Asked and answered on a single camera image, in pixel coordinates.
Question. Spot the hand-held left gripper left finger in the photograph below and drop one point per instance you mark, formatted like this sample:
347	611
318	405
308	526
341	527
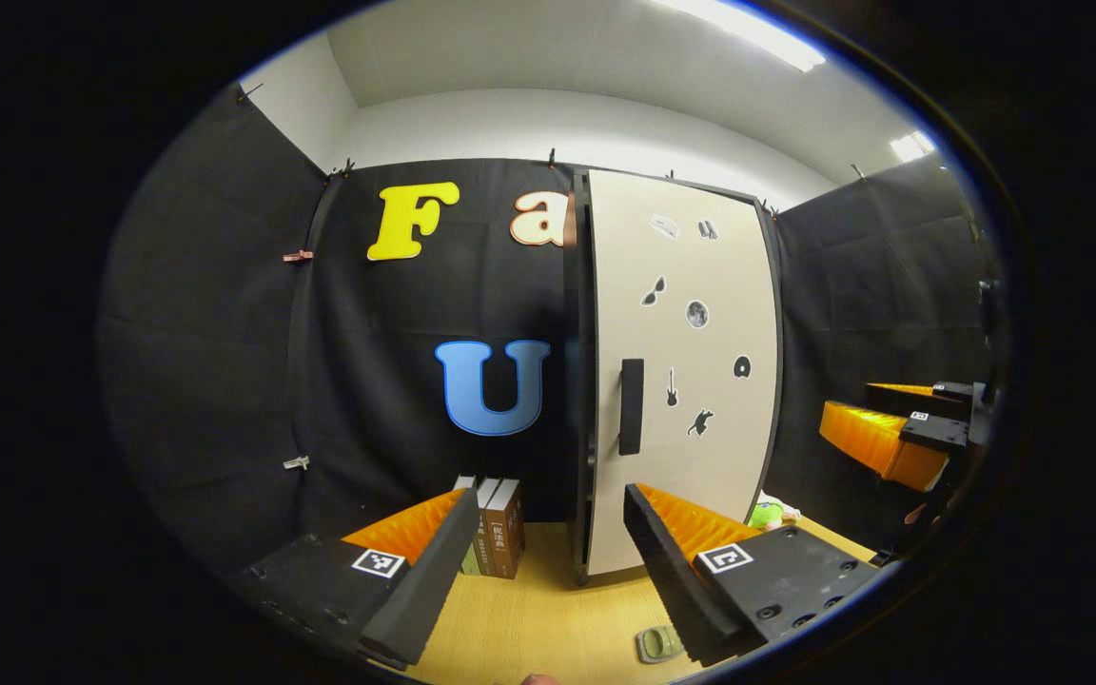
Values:
415	590

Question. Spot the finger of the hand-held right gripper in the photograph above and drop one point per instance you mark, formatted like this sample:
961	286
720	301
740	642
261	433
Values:
919	401
933	430

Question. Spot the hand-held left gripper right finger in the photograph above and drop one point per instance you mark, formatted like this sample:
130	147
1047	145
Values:
676	590

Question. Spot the grey coaster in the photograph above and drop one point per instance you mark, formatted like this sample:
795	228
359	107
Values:
642	656

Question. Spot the beige cabinet door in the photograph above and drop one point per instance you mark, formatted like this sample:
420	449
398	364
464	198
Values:
700	476

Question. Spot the grey cabinet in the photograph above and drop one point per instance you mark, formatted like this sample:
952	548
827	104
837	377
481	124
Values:
578	381

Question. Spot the brown book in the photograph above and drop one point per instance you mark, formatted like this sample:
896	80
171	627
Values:
483	552
505	538

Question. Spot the green and white plush toy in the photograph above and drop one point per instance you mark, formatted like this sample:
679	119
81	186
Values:
765	516

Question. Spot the white cloth clip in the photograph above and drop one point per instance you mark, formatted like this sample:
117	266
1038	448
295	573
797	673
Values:
296	462

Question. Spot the small ceiling light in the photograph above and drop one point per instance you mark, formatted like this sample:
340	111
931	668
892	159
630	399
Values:
910	146

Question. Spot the black backdrop cloth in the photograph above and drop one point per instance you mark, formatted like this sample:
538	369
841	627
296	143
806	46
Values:
225	333

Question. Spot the red cloth clip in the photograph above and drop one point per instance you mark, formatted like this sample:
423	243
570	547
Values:
299	256

